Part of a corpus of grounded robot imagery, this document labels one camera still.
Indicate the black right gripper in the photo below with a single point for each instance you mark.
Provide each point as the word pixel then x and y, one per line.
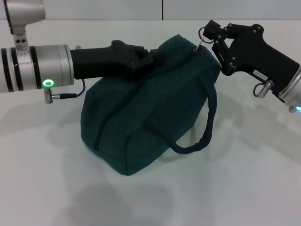
pixel 258 56

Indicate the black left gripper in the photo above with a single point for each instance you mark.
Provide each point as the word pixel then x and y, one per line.
pixel 101 62

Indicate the dark teal fabric bag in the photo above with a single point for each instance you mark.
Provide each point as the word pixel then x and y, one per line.
pixel 150 113

